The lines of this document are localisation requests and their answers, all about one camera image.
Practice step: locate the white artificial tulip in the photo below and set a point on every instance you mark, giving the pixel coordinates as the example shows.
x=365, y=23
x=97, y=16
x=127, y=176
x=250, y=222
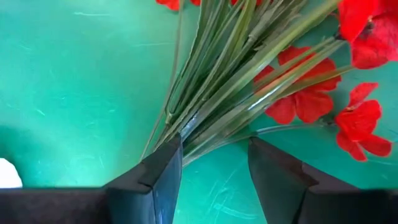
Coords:
x=7, y=174

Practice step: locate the red artificial flower bunch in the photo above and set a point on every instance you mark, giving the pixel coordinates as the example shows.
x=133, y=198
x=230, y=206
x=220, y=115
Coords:
x=224, y=93

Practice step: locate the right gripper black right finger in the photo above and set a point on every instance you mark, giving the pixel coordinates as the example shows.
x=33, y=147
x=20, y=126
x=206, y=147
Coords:
x=280, y=193

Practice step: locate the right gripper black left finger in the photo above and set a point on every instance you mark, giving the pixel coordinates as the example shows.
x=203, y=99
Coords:
x=155, y=193

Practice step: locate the green table mat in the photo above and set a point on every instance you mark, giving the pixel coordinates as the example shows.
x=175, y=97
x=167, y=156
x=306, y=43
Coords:
x=77, y=93

